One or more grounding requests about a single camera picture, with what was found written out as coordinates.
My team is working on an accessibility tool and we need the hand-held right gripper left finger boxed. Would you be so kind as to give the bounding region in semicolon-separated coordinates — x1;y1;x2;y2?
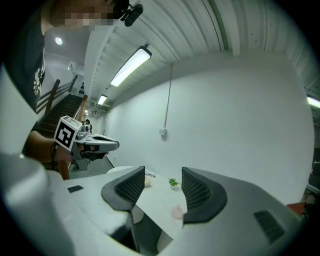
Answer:
63;165;146;252

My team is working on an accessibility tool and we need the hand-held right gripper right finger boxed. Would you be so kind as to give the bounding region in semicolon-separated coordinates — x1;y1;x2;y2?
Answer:
159;166;305;256

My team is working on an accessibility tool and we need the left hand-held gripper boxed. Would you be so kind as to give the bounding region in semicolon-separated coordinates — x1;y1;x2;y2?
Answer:
53;115;120;173

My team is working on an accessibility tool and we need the pink small object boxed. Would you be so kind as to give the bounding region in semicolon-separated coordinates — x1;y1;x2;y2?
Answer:
170;204;187;221

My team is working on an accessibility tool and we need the person's left forearm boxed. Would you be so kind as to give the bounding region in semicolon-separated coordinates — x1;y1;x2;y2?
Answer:
23;131;72;164

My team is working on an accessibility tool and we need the person's left hand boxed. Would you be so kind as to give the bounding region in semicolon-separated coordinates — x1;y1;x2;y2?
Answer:
78;144;103;162

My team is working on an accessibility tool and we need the dark staircase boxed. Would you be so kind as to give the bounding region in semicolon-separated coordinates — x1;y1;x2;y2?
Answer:
38;94;85;138

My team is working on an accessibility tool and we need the red storage box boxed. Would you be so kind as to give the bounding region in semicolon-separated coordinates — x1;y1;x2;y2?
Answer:
286;200;307;217

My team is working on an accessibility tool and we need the dark stair handrail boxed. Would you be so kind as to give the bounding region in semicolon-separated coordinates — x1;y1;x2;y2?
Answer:
35;74;79;116

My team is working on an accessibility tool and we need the small green potted plant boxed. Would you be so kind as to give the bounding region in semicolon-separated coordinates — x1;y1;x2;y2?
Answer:
167;177;180;190

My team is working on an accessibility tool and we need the person's black printed t-shirt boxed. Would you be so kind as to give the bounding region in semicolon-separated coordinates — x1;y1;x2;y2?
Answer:
4;14;47;114

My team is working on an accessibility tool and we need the person's head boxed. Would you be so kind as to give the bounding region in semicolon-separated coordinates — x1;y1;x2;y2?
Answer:
41;0;131;33

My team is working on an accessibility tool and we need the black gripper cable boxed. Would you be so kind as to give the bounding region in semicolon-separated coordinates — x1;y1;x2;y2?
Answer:
50;142;59;171

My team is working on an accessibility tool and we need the white wall conduit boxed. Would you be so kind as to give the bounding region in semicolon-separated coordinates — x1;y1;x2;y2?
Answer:
163;63;174;130

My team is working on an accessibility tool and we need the black head camera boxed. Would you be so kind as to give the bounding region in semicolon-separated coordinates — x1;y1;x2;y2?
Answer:
120;3;144;28

